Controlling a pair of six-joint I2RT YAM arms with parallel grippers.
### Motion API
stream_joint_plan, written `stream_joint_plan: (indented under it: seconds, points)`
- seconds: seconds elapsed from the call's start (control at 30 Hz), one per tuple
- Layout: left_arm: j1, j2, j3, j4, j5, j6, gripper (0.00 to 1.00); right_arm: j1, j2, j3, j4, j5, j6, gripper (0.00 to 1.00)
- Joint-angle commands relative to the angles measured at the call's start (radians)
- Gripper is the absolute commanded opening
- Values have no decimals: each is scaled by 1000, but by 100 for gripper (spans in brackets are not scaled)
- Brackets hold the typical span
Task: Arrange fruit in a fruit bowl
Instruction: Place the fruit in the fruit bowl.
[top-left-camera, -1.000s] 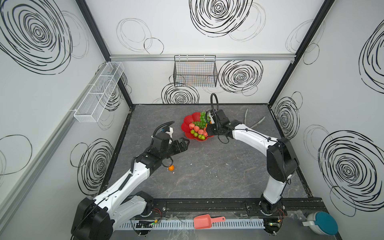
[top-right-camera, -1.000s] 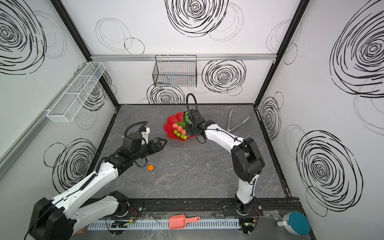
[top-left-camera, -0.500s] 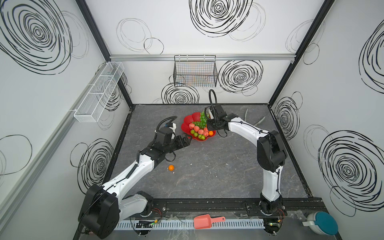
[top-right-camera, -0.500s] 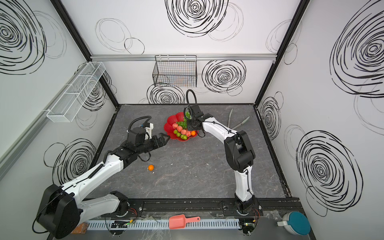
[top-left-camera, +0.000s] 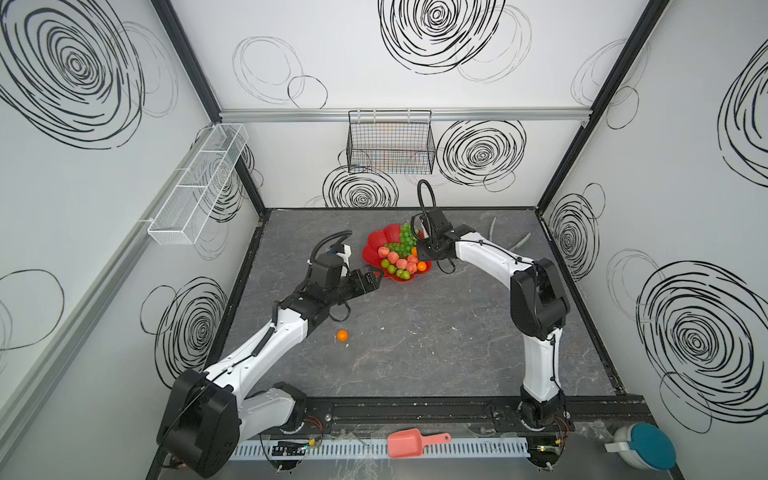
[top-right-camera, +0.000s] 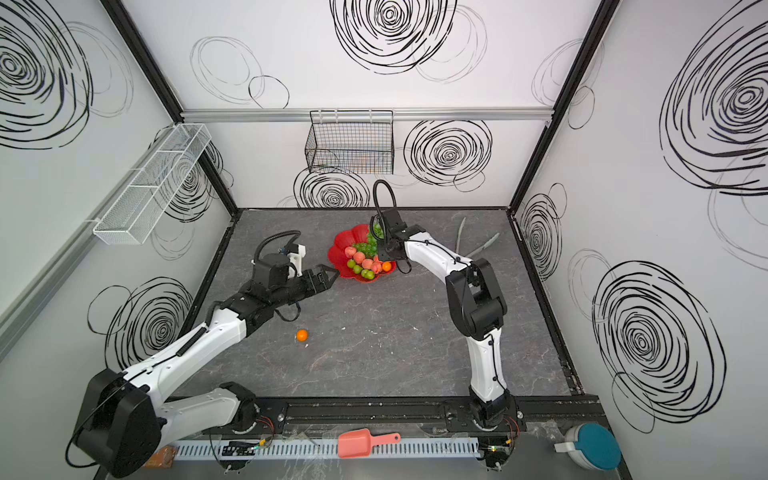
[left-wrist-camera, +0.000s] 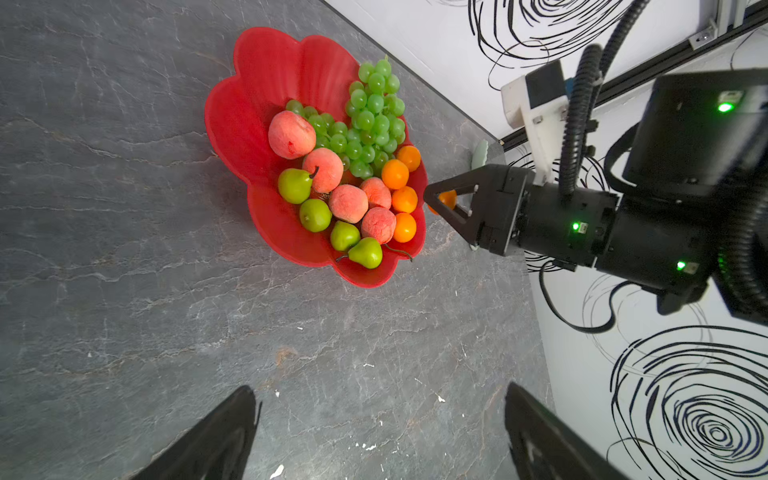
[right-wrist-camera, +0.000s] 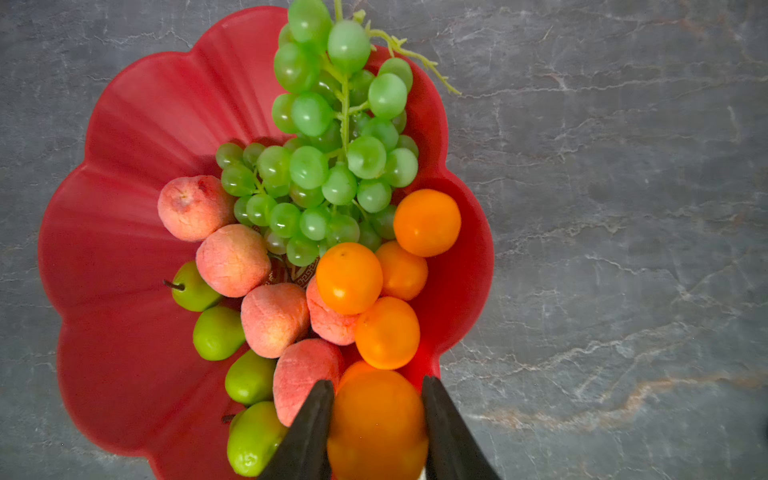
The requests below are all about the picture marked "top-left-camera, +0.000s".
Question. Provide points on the green grape bunch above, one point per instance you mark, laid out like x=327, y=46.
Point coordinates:
x=400, y=239

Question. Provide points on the red flower-shaped bowl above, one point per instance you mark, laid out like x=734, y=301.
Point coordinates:
x=370, y=255

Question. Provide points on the white slotted cable duct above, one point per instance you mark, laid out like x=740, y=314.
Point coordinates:
x=355, y=449

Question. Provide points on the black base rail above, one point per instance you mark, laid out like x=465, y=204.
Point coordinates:
x=501, y=414

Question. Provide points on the black wire basket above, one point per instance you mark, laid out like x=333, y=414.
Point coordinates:
x=390, y=141

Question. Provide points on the metal tongs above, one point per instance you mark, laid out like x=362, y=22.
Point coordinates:
x=515, y=246

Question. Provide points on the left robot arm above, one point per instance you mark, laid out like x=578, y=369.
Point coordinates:
x=209, y=413

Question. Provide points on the white mesh wall shelf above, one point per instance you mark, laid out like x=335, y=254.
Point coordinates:
x=186, y=210

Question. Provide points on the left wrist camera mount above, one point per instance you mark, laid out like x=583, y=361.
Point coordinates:
x=344, y=252

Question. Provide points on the teal and white container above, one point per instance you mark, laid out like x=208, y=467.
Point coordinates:
x=643, y=446

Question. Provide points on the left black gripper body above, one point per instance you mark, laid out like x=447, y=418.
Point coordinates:
x=347, y=287

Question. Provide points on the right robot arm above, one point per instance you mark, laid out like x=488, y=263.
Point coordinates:
x=538, y=305

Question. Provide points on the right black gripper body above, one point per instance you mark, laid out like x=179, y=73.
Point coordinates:
x=431, y=249

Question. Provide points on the pink plastic scoop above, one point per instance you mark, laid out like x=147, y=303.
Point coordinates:
x=411, y=443

